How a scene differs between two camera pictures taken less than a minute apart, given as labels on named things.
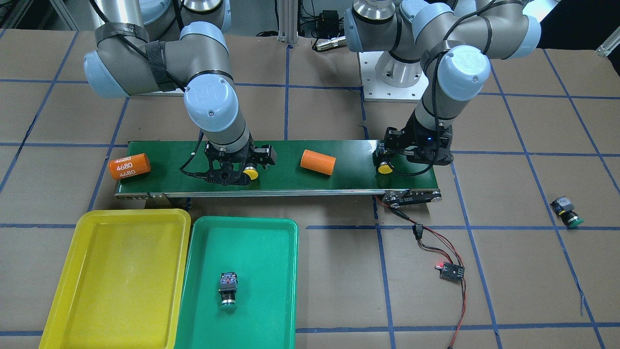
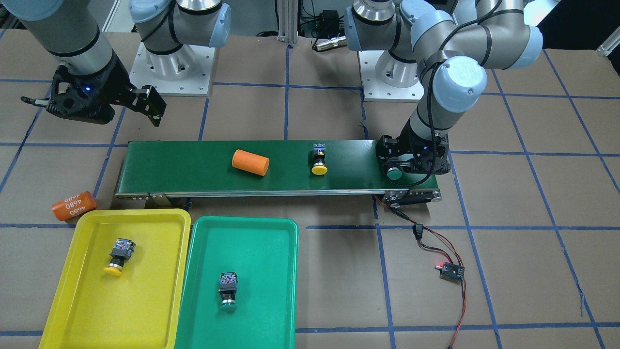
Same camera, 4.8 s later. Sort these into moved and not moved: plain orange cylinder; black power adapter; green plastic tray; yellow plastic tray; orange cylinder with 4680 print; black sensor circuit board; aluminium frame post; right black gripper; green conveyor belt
Moved: orange cylinder with 4680 print; plain orange cylinder; right black gripper
Not moved: black sensor circuit board; green conveyor belt; black power adapter; aluminium frame post; green plastic tray; yellow plastic tray
